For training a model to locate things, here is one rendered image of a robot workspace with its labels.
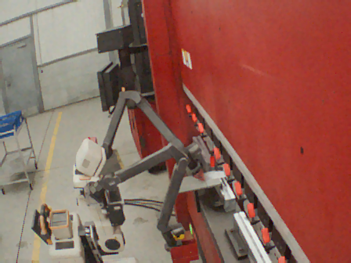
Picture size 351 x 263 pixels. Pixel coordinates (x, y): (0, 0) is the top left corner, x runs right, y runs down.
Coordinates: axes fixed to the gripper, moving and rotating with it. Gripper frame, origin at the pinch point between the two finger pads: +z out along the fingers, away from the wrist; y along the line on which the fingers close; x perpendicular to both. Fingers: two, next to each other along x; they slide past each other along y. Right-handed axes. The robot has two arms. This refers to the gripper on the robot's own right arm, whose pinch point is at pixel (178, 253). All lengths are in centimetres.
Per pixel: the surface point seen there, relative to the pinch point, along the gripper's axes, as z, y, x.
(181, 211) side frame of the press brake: 40, 2, 125
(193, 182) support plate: -25.9, 23.6, 35.5
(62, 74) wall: -95, -189, 723
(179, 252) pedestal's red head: -4.0, 1.9, -4.5
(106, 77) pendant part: -94, -11, 136
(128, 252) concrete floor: 54, -59, 103
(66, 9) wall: -259, -119, 716
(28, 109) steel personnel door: -59, -317, 710
